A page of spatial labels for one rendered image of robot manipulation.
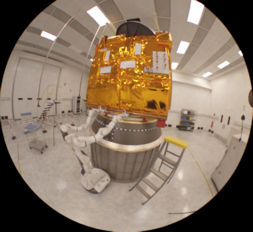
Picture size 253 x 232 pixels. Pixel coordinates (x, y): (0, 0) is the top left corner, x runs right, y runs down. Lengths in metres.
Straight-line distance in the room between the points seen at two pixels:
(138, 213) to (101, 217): 0.69
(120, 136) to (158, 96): 0.98
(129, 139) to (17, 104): 8.21
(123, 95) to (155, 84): 0.62
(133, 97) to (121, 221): 2.51
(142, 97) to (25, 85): 8.12
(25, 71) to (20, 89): 1.44
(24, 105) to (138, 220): 8.53
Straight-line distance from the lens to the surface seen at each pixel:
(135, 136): 1.44
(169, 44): 1.83
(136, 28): 2.56
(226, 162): 3.02
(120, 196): 2.12
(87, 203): 2.11
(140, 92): 1.34
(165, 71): 1.42
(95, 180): 1.98
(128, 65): 1.60
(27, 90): 8.01
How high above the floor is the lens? 2.02
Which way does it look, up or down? 4 degrees down
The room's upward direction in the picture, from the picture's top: 6 degrees clockwise
